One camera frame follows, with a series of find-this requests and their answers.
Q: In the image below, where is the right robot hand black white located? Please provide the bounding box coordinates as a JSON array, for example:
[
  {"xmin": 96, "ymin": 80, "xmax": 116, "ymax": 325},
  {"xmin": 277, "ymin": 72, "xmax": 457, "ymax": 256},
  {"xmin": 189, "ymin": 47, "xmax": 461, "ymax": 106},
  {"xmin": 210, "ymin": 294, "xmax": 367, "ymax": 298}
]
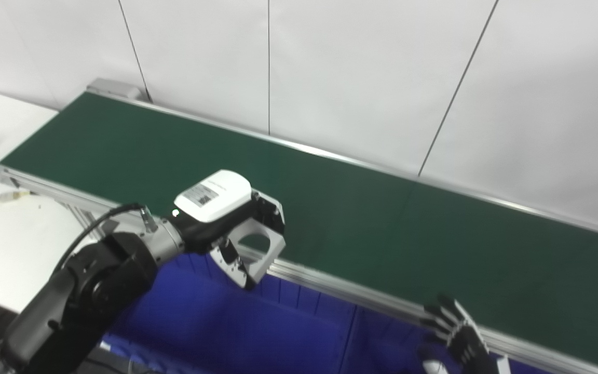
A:
[{"xmin": 419, "ymin": 295, "xmax": 510, "ymax": 374}]

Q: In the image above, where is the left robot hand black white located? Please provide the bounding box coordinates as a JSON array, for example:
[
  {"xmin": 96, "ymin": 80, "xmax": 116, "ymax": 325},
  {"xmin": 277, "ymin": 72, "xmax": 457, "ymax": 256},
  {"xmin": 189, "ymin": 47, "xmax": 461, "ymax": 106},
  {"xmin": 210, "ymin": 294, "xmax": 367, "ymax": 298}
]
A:
[{"xmin": 172, "ymin": 169, "xmax": 285, "ymax": 290}]

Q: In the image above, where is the green conveyor belt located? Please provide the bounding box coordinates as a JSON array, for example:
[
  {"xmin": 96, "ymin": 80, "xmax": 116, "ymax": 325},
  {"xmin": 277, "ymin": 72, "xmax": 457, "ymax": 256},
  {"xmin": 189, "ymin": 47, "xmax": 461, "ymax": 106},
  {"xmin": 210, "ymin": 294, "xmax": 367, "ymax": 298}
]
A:
[
  {"xmin": 0, "ymin": 78, "xmax": 598, "ymax": 374},
  {"xmin": 1, "ymin": 92, "xmax": 598, "ymax": 372}
]

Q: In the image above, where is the aluminium conveyor leg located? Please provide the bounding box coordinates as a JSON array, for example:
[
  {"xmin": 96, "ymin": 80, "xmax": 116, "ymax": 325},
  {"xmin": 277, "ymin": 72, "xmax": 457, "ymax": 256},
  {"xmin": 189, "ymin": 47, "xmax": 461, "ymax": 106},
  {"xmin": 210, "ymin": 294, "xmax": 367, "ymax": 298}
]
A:
[{"xmin": 63, "ymin": 203, "xmax": 103, "ymax": 235}]

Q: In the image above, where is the grey conveyor end housing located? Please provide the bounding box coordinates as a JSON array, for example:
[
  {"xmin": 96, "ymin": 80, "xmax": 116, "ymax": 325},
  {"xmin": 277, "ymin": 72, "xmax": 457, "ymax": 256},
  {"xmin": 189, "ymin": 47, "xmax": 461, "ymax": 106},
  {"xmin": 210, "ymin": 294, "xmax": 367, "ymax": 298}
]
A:
[{"xmin": 86, "ymin": 78, "xmax": 144, "ymax": 102}]

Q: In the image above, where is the blue plastic bin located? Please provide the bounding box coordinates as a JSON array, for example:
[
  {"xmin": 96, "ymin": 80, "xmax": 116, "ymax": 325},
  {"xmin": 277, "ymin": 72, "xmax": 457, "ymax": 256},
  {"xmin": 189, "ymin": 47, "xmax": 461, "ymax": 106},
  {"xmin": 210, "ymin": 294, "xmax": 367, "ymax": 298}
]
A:
[
  {"xmin": 338, "ymin": 306, "xmax": 554, "ymax": 374},
  {"xmin": 99, "ymin": 252, "xmax": 357, "ymax": 374}
]

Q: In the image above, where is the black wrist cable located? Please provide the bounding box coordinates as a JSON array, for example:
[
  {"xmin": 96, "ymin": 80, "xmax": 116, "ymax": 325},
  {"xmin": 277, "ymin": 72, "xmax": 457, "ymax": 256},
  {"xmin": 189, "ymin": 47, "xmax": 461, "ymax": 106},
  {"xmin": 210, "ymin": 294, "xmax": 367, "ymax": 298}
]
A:
[{"xmin": 52, "ymin": 203, "xmax": 159, "ymax": 274}]

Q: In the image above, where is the white square part round hole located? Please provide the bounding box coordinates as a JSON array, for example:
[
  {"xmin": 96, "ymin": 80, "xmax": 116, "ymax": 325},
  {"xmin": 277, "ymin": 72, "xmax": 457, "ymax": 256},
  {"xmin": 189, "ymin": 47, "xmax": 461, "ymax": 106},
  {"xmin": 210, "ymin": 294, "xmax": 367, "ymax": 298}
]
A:
[{"xmin": 224, "ymin": 191, "xmax": 285, "ymax": 285}]

